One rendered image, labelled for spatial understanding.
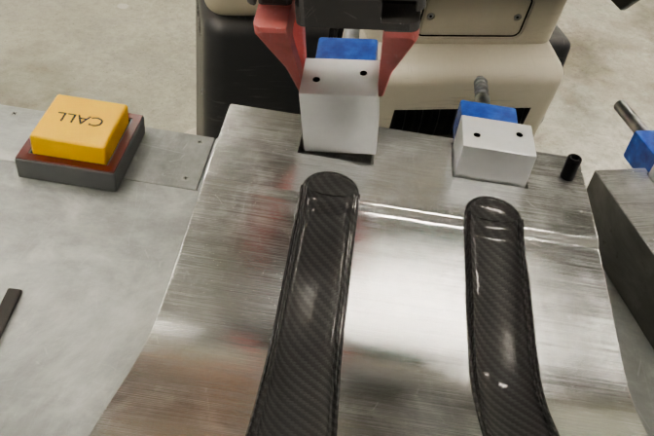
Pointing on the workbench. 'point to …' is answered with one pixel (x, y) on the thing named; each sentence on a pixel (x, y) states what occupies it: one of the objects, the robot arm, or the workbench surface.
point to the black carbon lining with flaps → (317, 350)
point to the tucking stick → (8, 307)
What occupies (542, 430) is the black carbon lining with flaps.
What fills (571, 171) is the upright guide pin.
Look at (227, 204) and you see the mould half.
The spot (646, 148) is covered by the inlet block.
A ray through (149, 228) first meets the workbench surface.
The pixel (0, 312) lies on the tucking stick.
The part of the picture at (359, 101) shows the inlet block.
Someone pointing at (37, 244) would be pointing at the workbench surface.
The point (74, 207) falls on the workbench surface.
